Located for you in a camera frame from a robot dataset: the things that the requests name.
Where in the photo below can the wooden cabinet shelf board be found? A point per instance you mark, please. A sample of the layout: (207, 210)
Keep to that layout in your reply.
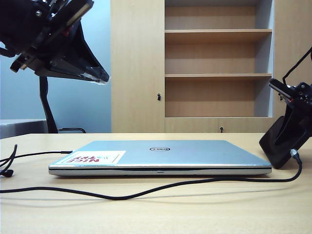
(217, 75)
(217, 31)

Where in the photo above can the black office chair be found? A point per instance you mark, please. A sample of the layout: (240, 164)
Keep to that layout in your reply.
(47, 107)

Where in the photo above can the grey low cabinet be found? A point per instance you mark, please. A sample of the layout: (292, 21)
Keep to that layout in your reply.
(22, 126)

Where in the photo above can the light wooden cabinet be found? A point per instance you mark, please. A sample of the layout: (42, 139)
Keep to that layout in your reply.
(136, 73)

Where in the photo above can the black cabinet key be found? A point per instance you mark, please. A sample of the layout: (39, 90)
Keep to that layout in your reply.
(280, 97)
(159, 97)
(221, 129)

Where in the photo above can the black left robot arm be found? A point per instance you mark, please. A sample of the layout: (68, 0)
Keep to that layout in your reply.
(17, 22)

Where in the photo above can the red white laptop sticker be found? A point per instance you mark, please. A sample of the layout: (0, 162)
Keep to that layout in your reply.
(95, 157)

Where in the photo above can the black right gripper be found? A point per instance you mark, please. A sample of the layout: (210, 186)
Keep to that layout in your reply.
(299, 96)

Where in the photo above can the silver Dell laptop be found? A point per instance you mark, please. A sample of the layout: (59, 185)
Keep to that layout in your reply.
(170, 156)

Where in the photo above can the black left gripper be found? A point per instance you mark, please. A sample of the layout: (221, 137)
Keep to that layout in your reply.
(53, 31)

